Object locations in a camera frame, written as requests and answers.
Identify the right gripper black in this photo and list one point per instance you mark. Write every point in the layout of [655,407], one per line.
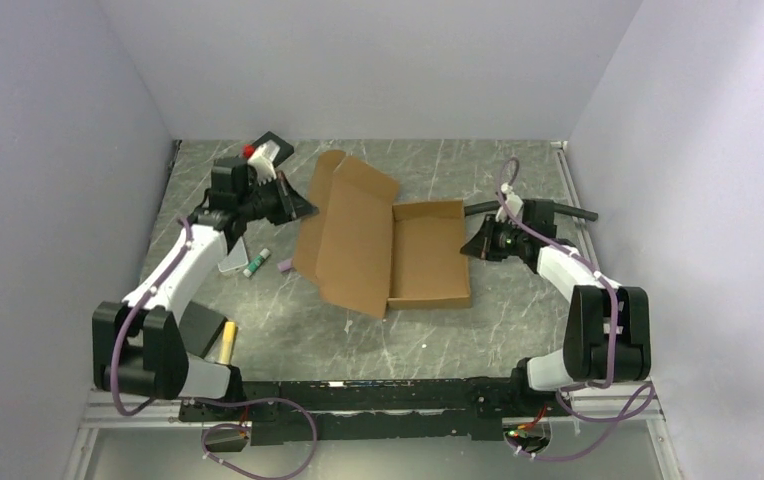
[481,245]

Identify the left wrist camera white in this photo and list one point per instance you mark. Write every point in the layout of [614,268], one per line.
[263,166]

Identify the pink marker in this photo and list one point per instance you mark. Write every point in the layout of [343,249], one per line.
[285,266]

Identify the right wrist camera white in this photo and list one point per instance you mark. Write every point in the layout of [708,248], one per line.
[513,205]

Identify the black flat box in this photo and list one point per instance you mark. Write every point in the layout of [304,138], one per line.
[277,149]

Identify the black foam tube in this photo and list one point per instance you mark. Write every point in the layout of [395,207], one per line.
[562,209]

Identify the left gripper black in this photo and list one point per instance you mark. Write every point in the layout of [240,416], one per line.
[295,204]

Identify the brown cardboard box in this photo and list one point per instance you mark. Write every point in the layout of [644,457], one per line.
[368,252]

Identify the clear plastic lid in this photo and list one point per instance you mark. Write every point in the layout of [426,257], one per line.
[236,260]

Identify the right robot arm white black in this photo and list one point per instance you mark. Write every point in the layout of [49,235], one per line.
[607,332]

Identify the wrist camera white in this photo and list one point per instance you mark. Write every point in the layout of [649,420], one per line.
[263,166]
[513,205]

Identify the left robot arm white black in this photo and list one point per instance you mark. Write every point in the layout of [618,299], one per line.
[137,346]

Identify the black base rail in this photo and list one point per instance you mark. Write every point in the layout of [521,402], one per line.
[477,408]

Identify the black triangular plate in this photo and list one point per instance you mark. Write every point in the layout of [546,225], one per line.
[200,327]

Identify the green white marker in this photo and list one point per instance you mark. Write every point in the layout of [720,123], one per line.
[254,265]

